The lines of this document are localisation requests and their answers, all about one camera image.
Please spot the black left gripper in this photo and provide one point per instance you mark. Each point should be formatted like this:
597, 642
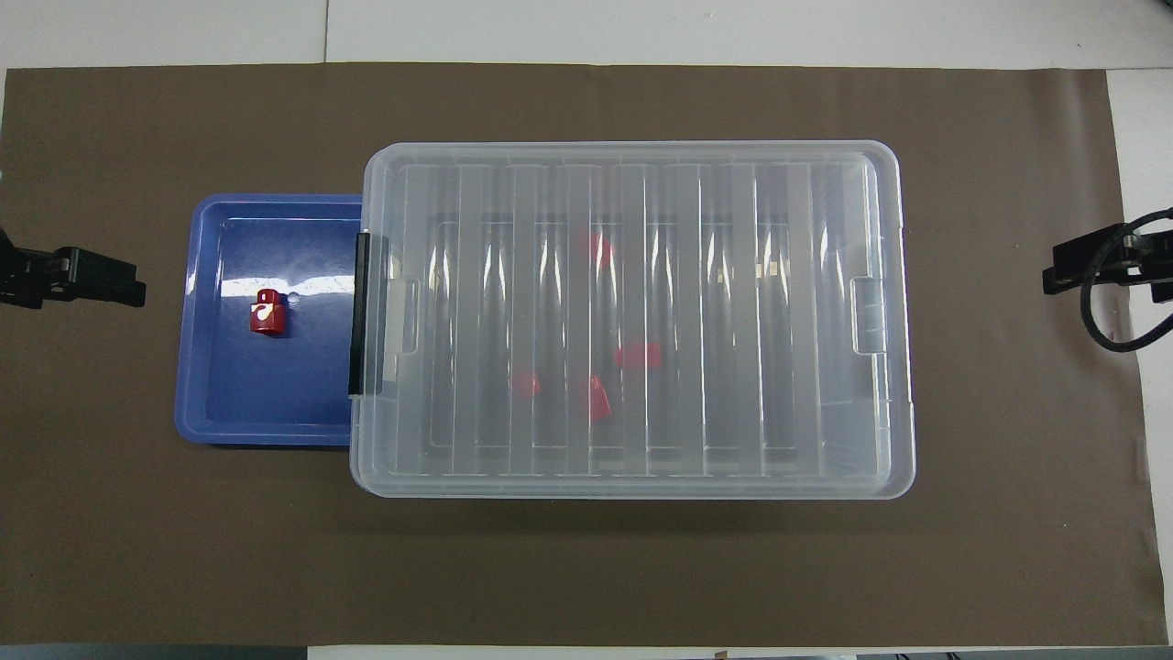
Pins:
41, 273

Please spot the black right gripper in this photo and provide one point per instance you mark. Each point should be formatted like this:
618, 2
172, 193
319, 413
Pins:
1150, 261

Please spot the red block with white mark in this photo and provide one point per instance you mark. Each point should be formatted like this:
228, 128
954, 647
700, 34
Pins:
273, 325

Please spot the clear ribbed plastic lid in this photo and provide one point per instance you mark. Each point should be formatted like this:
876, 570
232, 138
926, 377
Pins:
806, 367

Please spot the blue plastic tray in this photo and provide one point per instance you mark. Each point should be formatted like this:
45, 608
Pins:
275, 394

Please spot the clear plastic storage box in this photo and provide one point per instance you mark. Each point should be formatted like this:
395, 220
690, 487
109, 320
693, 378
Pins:
687, 431

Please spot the brown table mat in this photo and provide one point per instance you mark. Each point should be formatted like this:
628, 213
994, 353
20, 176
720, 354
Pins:
641, 568

